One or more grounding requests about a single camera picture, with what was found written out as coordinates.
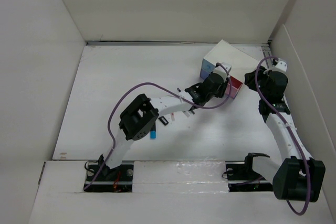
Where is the blue drawer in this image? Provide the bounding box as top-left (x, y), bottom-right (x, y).
top-left (199, 59), bottom-right (216, 80)

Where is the pink drawer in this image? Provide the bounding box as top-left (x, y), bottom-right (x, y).
top-left (225, 76), bottom-right (243, 99)

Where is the white drawer organizer box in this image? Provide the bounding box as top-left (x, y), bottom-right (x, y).
top-left (203, 40), bottom-right (259, 84)

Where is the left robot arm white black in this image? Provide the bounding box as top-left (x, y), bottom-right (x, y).
top-left (98, 72), bottom-right (231, 180)

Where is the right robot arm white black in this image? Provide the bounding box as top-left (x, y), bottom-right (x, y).
top-left (243, 67), bottom-right (326, 202)

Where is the green gel pen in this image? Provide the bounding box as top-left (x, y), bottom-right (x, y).
top-left (183, 111), bottom-right (195, 118)

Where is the blue highlighter marker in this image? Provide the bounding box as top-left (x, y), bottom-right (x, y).
top-left (150, 130), bottom-right (156, 140)

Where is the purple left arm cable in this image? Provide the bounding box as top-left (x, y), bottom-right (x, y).
top-left (83, 63), bottom-right (233, 190)

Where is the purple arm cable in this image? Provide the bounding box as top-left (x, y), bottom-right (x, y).
top-left (83, 63), bottom-right (233, 190)
top-left (255, 56), bottom-right (314, 216)

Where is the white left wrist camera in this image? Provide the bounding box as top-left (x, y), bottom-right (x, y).
top-left (213, 62), bottom-right (232, 79)

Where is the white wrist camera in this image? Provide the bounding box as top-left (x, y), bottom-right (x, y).
top-left (271, 58), bottom-right (288, 74)
top-left (213, 62), bottom-right (232, 79)

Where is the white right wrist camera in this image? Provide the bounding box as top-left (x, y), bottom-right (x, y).
top-left (271, 58), bottom-right (288, 74)

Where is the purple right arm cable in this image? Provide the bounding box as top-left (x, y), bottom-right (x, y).
top-left (255, 56), bottom-right (314, 216)

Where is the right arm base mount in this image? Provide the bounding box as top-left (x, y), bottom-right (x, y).
top-left (222, 153), bottom-right (273, 193)

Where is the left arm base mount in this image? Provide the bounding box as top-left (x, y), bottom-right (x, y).
top-left (83, 161), bottom-right (134, 193)

